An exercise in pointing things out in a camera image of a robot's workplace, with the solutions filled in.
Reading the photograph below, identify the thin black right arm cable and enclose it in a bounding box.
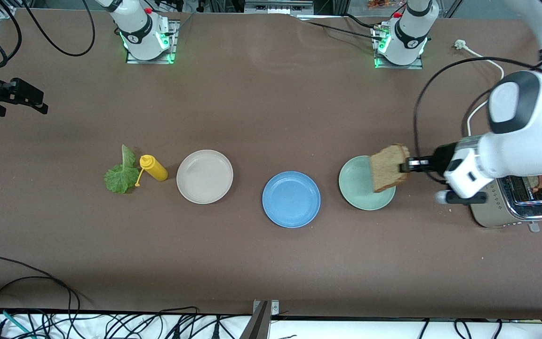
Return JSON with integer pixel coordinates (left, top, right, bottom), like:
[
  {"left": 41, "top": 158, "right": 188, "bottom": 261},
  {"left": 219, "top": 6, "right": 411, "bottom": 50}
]
[{"left": 21, "top": 0, "right": 96, "bottom": 57}]

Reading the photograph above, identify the pale green round plate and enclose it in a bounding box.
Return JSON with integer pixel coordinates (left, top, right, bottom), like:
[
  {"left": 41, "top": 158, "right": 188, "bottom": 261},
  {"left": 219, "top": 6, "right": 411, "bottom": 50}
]
[{"left": 339, "top": 155, "right": 396, "bottom": 210}]

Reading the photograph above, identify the beige chrome toaster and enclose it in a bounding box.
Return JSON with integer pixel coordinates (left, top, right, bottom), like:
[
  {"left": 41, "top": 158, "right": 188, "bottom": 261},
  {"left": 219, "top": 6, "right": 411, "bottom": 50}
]
[{"left": 469, "top": 174, "right": 542, "bottom": 233}]

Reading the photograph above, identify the brown bread slice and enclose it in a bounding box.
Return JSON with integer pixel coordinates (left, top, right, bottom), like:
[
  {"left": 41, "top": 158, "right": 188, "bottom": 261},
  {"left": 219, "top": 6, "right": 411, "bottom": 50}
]
[{"left": 370, "top": 144, "right": 412, "bottom": 193}]

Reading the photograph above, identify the green lettuce leaf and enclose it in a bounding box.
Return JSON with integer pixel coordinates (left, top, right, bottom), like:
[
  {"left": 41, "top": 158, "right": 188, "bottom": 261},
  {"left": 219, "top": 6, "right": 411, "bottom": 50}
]
[{"left": 104, "top": 145, "right": 141, "bottom": 194}]

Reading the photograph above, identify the blue round plate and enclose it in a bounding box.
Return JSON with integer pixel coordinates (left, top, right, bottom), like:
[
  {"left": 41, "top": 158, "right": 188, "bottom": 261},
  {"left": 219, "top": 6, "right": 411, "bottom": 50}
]
[{"left": 262, "top": 171, "right": 321, "bottom": 228}]

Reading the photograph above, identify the black base power cable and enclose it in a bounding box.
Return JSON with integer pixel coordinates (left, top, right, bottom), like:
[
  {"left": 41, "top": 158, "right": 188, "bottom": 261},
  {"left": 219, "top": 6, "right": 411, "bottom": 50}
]
[{"left": 297, "top": 13, "right": 384, "bottom": 40}]

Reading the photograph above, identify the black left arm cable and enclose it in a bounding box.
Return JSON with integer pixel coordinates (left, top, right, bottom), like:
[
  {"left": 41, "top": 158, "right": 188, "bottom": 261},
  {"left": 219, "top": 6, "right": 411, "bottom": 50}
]
[{"left": 414, "top": 56, "right": 542, "bottom": 184}]

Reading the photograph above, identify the white toaster power cord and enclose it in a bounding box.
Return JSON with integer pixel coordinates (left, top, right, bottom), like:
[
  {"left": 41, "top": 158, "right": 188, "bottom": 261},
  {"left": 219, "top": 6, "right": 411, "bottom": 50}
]
[{"left": 454, "top": 40, "right": 505, "bottom": 137}]

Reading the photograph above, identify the aluminium profile post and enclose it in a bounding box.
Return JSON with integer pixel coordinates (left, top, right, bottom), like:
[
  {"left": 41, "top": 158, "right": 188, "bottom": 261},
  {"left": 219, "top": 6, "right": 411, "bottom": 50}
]
[{"left": 240, "top": 300, "right": 281, "bottom": 339}]

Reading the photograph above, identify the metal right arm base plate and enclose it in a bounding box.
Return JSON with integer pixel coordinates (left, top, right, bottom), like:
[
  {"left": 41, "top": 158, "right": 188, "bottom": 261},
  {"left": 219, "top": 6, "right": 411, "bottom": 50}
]
[{"left": 125, "top": 20, "right": 178, "bottom": 65}]

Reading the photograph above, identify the beige round plate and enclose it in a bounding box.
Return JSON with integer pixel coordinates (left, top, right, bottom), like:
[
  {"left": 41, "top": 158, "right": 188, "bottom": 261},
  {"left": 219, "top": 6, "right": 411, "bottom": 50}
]
[{"left": 176, "top": 150, "right": 234, "bottom": 205}]

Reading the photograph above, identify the white lower shelf board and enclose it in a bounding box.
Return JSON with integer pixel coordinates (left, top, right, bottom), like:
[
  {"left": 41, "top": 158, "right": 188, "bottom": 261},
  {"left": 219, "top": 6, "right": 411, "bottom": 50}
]
[{"left": 0, "top": 312, "right": 542, "bottom": 339}]

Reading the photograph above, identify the teal cable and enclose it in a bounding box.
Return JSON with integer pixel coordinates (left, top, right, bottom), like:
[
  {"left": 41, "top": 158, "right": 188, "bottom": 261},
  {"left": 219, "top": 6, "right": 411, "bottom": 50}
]
[{"left": 0, "top": 307, "right": 36, "bottom": 339}]

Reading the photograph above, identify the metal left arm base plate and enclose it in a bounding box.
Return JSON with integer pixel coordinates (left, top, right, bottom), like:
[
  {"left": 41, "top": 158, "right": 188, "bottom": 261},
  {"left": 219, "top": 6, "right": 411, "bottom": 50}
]
[{"left": 372, "top": 26, "right": 424, "bottom": 70}]

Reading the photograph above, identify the yellow mustard squeeze bottle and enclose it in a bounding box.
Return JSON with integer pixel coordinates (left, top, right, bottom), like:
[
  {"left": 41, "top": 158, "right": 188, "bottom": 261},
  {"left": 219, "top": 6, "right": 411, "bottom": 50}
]
[{"left": 135, "top": 154, "right": 168, "bottom": 187}]

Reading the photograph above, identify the grey power strip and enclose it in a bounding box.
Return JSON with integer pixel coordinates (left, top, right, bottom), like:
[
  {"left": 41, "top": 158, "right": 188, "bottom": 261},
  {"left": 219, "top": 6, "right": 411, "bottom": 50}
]
[{"left": 244, "top": 0, "right": 315, "bottom": 15}]

